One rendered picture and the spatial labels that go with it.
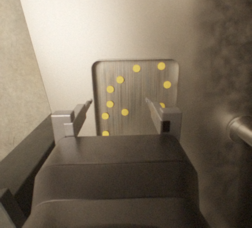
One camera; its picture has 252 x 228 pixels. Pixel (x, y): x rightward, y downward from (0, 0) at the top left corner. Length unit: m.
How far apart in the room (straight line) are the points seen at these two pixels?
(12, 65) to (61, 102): 0.97
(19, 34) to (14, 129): 0.60
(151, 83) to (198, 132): 0.12
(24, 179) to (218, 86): 0.37
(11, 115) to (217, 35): 1.24
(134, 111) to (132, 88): 0.04
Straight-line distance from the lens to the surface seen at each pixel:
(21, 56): 1.21
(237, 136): 0.35
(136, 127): 0.29
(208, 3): 0.29
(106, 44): 0.26
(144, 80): 0.27
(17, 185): 0.40
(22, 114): 1.30
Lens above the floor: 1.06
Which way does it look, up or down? 72 degrees down
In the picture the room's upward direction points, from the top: 176 degrees clockwise
